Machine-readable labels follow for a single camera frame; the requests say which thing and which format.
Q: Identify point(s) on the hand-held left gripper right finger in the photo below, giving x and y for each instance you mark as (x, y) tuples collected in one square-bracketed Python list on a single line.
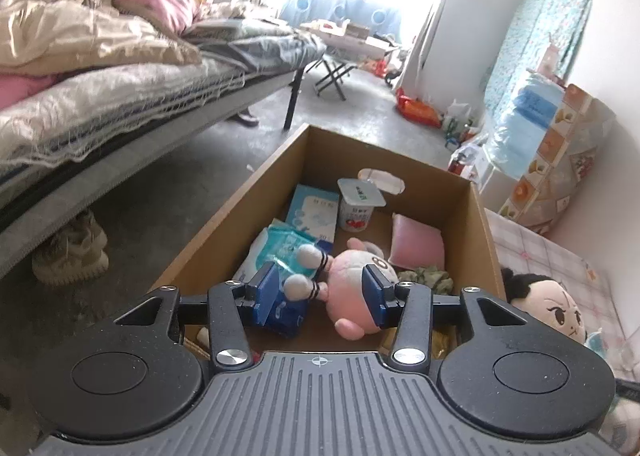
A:
[(372, 296)]

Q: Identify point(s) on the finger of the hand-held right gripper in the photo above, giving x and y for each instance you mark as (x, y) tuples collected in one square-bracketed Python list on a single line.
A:
[(629, 390)]

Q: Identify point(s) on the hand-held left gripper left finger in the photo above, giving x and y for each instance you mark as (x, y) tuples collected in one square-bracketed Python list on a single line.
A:
[(267, 293)]

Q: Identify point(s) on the pink plush doll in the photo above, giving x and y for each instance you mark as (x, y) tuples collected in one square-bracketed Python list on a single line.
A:
[(345, 286)]

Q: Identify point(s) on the white blue wet wipes pack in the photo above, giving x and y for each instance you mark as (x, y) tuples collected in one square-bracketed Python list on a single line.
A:
[(270, 248)]

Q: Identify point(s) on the green floral scrunchie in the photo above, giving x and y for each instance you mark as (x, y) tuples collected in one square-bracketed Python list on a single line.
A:
[(430, 280)]

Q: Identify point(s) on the pink scrub sponge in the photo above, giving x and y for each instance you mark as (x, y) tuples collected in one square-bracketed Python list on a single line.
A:
[(417, 241)]

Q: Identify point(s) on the white yogurt cup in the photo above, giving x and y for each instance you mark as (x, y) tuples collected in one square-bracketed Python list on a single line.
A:
[(357, 208)]

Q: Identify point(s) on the blue bandage box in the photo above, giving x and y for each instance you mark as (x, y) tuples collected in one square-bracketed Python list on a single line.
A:
[(312, 213)]

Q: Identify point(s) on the big-headed doll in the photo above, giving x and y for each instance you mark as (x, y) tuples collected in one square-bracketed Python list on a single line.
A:
[(550, 306)]

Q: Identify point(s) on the large cardboard box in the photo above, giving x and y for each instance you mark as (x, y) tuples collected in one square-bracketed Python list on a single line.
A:
[(350, 151)]

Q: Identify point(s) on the red bottle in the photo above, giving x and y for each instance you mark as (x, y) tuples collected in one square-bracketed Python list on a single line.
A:
[(456, 164)]

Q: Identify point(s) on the white water dispenser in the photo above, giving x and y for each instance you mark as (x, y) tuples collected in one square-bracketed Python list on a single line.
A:
[(495, 181)]

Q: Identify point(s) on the slipper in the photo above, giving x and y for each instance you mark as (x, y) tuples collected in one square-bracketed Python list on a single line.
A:
[(245, 117)]

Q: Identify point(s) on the orange bag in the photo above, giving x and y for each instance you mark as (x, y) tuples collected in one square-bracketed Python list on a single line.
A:
[(417, 109)]

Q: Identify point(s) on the beige sneaker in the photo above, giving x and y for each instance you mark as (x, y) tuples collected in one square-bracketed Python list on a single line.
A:
[(80, 228), (70, 263)]

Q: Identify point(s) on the white plastic bag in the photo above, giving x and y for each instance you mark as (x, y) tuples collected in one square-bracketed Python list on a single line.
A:
[(457, 114)]

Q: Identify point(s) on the folding stool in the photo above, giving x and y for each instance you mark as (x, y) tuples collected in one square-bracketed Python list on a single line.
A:
[(334, 79)]

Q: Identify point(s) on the large blue water bottle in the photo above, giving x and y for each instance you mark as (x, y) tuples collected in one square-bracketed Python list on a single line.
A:
[(525, 126)]

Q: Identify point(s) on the rolled patterned mat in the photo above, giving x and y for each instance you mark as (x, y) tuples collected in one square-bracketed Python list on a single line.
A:
[(565, 161)]

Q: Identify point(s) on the grey blanket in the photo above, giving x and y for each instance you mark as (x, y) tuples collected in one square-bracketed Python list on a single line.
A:
[(260, 44)]

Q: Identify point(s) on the folding table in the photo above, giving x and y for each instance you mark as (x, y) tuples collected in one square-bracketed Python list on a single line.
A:
[(355, 39)]

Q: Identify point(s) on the white curtain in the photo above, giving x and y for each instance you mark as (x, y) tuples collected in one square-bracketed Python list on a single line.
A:
[(425, 36)]

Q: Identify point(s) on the small cardboard box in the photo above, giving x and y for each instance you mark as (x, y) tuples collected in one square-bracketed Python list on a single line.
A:
[(356, 30)]

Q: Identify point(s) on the blue circle-print cloth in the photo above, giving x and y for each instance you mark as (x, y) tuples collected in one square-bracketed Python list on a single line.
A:
[(345, 9)]

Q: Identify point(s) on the pink carton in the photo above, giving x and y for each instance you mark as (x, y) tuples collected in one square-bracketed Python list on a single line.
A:
[(549, 60)]

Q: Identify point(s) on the beige quilt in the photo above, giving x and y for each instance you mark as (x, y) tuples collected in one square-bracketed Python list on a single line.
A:
[(75, 36)]

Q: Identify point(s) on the metal frame bed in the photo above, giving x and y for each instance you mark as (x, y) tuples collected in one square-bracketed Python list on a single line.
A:
[(125, 101)]

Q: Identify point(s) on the green patterned wall cloth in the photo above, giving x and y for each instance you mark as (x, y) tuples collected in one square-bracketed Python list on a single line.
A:
[(545, 21)]

